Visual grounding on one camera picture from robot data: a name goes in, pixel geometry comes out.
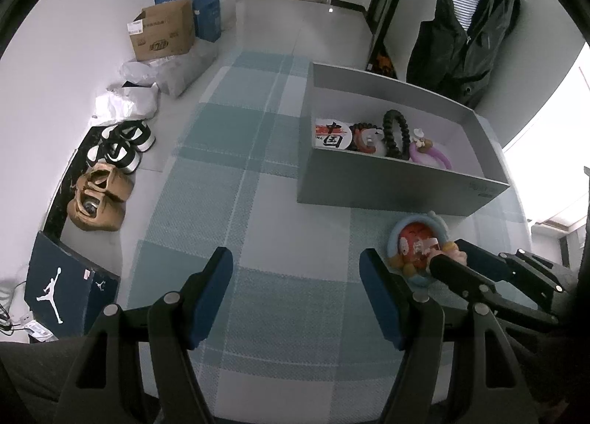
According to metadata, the person's left leg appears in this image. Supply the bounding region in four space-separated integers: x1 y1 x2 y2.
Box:
0 336 153 424

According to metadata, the white translucent sack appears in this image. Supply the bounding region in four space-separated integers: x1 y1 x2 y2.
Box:
191 0 239 33

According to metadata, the striped shirt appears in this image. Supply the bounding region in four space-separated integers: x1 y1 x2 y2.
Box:
449 0 485 31

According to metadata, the black jacket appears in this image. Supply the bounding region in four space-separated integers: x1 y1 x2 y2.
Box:
406 0 524 110

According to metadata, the grey plastic bag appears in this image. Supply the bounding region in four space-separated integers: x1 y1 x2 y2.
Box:
121 43 218 98

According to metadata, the black floor mat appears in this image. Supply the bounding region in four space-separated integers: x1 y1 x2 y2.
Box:
44 126 110 245

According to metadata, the grey cardboard box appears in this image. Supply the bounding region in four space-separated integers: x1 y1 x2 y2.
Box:
296 61 511 217

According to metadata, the round cartoon doll mirror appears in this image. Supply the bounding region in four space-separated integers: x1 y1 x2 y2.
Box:
386 211 468 289

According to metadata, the small cartoon figure charm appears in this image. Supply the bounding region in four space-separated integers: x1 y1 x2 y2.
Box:
412 128 435 151

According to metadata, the black cable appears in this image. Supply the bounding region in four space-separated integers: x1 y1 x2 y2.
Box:
0 279 33 335

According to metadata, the white round badge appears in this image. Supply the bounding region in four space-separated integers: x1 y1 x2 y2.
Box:
315 117 354 149

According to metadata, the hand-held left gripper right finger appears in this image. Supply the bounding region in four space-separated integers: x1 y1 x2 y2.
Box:
360 248 540 424

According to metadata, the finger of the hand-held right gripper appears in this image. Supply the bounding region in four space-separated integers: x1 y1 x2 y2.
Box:
430 254 559 328
454 239 569 296

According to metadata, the purple bracelet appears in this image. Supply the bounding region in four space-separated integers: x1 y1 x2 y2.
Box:
409 140 455 171

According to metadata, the teal checked blanket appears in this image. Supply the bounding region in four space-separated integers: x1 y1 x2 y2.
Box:
124 51 540 406

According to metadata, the crumpled white plastic bag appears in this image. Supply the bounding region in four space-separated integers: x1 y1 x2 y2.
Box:
92 84 161 128

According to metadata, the navy Jordan shoe box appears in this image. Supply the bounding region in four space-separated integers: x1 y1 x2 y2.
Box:
24 231 121 340

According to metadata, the small dark hair accessory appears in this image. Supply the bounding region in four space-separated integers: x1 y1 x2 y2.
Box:
348 124 385 156

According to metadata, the black scrunchie hair tie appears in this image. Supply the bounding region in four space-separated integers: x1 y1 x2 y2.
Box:
382 109 412 160

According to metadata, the black and white sneaker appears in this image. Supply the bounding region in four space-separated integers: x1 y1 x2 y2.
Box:
86 142 139 175
100 121 156 154

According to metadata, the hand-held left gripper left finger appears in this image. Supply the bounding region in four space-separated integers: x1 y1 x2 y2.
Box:
58 246 233 424

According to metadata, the brown cardboard box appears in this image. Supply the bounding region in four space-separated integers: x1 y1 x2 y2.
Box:
128 0 196 62

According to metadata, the tan shoe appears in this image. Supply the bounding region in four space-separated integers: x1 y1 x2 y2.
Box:
67 188 126 232
76 163 135 202

